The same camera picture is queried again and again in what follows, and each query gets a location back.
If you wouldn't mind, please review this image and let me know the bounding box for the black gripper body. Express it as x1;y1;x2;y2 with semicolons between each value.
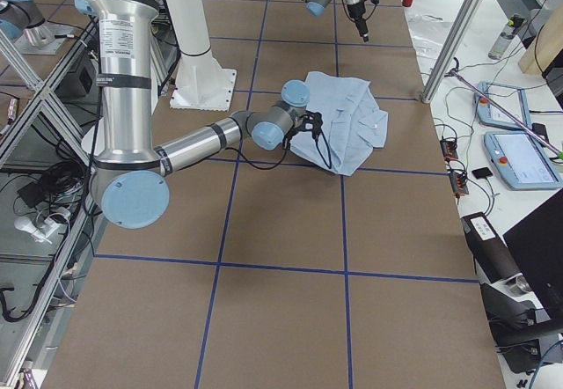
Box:
285;111;323;143
345;0;379;22

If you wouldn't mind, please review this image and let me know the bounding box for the light blue button-up shirt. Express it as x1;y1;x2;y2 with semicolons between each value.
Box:
290;71;388;176

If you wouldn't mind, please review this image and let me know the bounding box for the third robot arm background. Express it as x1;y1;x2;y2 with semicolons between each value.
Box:
1;0;67;49

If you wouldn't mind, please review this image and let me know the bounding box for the orange circuit board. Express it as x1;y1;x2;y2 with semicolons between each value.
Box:
440;138;458;161

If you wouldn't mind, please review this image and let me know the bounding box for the clear water bottle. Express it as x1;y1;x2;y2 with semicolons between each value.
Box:
488;13;526;60

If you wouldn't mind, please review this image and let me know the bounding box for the far blue teach pendant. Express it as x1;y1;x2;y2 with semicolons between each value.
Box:
474;81;531;130

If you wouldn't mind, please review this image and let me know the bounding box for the blue teach pendant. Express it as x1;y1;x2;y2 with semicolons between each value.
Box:
483;131;562;190
474;81;531;130

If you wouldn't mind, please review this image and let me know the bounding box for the wooden board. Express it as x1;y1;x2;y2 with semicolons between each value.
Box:
518;5;563;75

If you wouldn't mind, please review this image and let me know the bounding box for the near blue teach pendant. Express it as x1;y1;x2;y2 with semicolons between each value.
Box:
483;131;562;190

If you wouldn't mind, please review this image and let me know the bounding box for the pink violet rod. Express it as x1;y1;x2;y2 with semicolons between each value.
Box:
445;69;563;159

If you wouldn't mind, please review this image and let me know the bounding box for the black monitor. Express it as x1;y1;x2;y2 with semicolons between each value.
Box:
503;191;563;318

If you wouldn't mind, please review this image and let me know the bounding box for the white power strip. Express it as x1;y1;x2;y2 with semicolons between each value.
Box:
14;213;68;244

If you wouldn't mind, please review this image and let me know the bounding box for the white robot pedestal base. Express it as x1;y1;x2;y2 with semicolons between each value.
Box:
166;0;237;111

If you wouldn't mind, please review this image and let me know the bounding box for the grey aluminium frame post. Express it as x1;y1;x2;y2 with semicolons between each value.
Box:
420;0;482;104

